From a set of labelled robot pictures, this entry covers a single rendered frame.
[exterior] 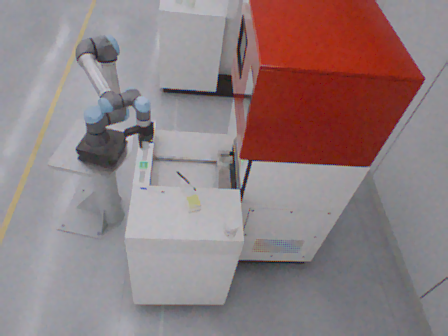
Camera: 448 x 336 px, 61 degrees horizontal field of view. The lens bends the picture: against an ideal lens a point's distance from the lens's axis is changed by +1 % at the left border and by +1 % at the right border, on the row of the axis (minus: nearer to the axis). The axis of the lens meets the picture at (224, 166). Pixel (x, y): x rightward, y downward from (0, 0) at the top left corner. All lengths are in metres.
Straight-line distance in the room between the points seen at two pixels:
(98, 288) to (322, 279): 1.69
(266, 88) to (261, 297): 1.75
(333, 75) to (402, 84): 0.32
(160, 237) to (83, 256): 1.20
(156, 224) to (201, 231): 0.24
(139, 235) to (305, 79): 1.12
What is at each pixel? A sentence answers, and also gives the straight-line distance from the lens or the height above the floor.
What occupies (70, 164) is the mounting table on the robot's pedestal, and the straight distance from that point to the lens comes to 2.56.
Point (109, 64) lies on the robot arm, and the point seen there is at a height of 1.41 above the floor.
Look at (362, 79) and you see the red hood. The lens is 1.81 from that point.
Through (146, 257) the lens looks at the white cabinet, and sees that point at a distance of 2.19.
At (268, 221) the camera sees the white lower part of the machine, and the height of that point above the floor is 0.64.
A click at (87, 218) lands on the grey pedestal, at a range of 3.27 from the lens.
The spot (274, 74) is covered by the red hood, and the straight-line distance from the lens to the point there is 1.68.
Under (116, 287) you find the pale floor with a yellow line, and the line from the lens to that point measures 2.97.
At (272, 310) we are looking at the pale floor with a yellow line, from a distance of 2.97.
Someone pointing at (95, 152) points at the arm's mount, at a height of 0.91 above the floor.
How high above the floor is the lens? 2.70
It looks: 48 degrees down
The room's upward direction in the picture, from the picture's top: 11 degrees clockwise
